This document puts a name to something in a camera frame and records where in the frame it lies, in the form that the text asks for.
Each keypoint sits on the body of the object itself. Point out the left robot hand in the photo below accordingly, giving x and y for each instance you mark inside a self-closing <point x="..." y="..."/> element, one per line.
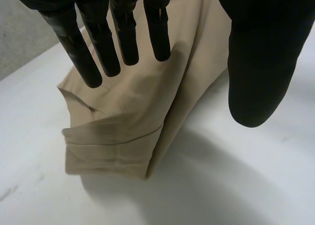
<point x="261" y="62"/>

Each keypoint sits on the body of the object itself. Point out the beige shorts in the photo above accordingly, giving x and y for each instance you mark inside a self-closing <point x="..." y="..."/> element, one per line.
<point x="137" y="106"/>

